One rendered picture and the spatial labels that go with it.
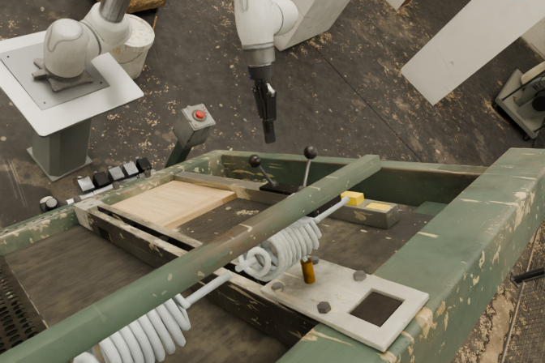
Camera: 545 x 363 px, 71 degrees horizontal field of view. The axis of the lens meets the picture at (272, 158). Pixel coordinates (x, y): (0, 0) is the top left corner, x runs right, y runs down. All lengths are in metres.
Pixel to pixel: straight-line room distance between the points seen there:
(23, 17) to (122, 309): 3.07
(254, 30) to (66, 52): 0.92
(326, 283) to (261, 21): 0.74
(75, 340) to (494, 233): 0.54
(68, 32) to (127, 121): 1.14
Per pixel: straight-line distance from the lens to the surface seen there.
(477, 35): 4.63
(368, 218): 0.89
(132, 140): 2.71
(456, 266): 0.56
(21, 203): 2.47
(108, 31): 1.83
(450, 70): 4.78
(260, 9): 1.07
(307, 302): 0.50
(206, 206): 1.18
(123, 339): 0.37
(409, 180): 1.10
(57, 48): 1.77
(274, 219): 0.37
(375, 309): 0.48
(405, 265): 0.57
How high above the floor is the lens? 2.25
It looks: 48 degrees down
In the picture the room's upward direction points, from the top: 41 degrees clockwise
